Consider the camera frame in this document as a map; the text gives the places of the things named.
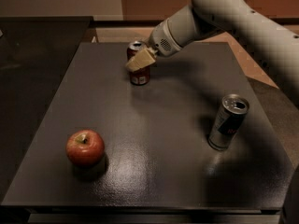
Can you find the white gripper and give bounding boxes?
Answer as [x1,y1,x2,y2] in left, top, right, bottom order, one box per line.
[125,20,182,72]

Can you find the red coke can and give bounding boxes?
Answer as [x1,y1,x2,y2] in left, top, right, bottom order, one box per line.
[127,41,150,86]

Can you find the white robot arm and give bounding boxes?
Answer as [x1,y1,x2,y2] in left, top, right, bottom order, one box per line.
[126,0,299,106]

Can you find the silver blue energy drink can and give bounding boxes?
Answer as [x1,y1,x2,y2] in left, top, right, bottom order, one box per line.
[208,94,249,151]

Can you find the red apple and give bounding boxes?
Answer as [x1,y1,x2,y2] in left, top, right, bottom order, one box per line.
[65,130,105,168]

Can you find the dark side table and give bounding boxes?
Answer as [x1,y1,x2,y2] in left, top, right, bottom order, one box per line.
[0,17,90,202]

